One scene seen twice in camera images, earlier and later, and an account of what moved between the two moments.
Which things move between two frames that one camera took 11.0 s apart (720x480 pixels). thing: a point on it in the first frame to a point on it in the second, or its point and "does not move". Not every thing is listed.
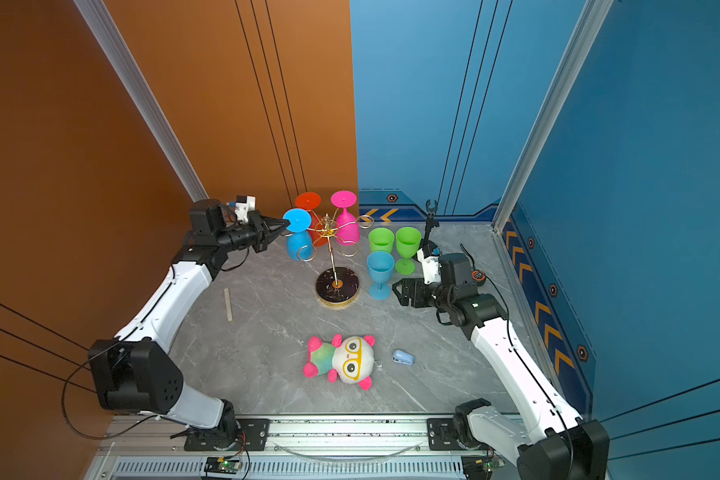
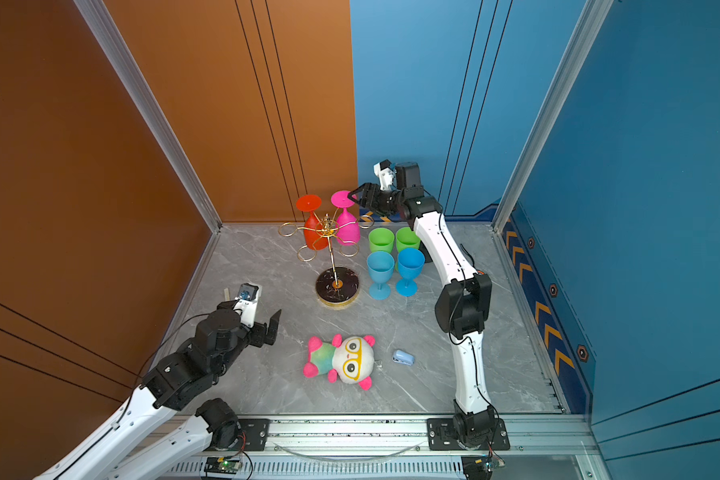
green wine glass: (408, 243) does not move
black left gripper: (259, 225) to (260, 330)
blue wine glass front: (380, 266) does not move
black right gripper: (408, 283) to (370, 189)
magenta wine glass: (346, 226) does not move
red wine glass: (310, 201) does not move
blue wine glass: (299, 239) to (410, 264)
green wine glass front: (381, 240) does not move
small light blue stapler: (401, 357) does not move
